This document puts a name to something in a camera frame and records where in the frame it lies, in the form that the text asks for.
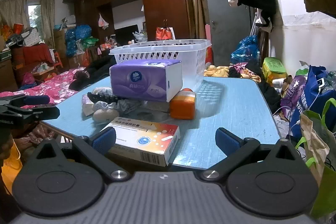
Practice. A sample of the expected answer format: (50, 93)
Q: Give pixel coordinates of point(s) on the yellow blanket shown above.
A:
(233, 71)

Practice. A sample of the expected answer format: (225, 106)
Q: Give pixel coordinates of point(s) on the white orange medicine box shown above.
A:
(149, 142)

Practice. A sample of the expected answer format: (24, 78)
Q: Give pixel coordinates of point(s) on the purple tissue pack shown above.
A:
(147, 80)

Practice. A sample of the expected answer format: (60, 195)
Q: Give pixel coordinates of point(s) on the bagged socks bundle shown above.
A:
(107, 106)

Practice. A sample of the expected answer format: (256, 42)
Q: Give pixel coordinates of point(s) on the blue plastic bag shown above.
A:
(247, 50)

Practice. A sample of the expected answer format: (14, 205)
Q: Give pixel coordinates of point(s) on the white plastic basket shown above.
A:
(191, 52)

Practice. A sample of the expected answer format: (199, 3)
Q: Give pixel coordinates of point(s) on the orange bottle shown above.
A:
(182, 106)

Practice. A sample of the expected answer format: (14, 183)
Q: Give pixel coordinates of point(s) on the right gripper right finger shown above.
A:
(238, 151)

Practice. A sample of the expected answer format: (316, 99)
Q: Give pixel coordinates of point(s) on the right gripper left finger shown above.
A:
(92, 150)

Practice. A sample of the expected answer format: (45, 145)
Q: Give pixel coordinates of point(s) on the green paper bag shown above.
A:
(319, 145)

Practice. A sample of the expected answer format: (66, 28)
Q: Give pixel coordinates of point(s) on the green lidded box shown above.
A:
(272, 68)

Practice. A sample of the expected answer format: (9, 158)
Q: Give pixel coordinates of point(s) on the blue shopping bag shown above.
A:
(316, 93)

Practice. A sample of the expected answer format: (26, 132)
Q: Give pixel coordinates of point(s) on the red white hanging bag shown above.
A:
(164, 33)

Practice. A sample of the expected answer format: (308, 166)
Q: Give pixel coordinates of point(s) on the window curtains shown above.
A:
(16, 11)

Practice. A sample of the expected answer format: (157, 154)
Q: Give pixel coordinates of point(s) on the small purple tissue packet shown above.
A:
(87, 105)

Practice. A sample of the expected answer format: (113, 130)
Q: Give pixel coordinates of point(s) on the grey door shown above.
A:
(228, 26)

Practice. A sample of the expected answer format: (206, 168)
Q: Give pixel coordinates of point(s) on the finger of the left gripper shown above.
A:
(15, 115)
(23, 100)

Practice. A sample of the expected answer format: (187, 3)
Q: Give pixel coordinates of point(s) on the pink floral bedding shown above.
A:
(57, 88)

